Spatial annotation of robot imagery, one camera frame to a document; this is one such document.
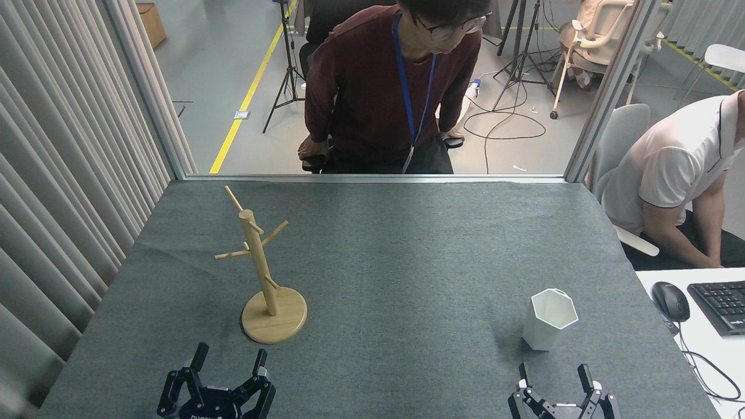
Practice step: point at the white office chair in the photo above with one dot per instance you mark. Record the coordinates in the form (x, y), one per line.
(605, 41)

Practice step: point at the person in dark red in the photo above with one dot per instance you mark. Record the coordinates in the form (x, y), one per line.
(366, 87)

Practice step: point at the person's right hand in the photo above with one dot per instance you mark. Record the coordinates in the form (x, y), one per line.
(313, 148)

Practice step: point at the person's left hand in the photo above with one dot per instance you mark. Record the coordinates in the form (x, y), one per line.
(451, 135)

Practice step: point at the black keyboard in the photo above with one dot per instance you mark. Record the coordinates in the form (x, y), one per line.
(722, 305)

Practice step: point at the pale pleated curtain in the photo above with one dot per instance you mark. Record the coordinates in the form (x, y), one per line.
(707, 26)

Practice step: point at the silver table rail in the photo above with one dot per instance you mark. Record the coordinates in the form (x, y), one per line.
(372, 177)

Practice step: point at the black office chair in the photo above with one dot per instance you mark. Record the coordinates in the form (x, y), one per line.
(326, 23)

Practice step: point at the white desk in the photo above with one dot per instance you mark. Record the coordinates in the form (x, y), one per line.
(710, 349)

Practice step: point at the white hexagonal cup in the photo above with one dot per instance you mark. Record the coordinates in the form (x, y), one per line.
(544, 334)

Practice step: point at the black computer mouse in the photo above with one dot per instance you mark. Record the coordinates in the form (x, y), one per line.
(670, 301)

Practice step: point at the person in white shirt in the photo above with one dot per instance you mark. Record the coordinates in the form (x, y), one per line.
(675, 163)

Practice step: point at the white plastic chair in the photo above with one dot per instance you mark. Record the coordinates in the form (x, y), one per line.
(724, 58)

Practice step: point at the grey pleated curtain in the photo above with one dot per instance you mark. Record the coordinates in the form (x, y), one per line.
(64, 145)

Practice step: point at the grey shell chair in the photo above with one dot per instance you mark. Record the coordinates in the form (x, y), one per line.
(620, 139)

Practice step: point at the silver frame post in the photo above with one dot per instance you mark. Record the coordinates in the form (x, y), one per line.
(611, 87)
(148, 87)

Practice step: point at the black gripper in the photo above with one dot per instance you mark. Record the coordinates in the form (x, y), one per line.
(567, 412)
(214, 404)

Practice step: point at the wooden cup rack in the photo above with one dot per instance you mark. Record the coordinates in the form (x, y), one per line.
(273, 319)

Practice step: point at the slim black tripod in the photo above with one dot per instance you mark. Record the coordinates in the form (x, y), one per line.
(286, 64)

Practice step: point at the white long floor device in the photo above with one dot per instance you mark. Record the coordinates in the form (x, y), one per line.
(472, 90)

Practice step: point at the cardboard box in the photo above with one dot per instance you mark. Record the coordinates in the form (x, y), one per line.
(152, 23)

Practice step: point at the dark grey table cloth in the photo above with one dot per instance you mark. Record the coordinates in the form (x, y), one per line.
(436, 262)

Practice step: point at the floor socket plate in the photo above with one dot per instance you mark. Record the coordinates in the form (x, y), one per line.
(241, 114)

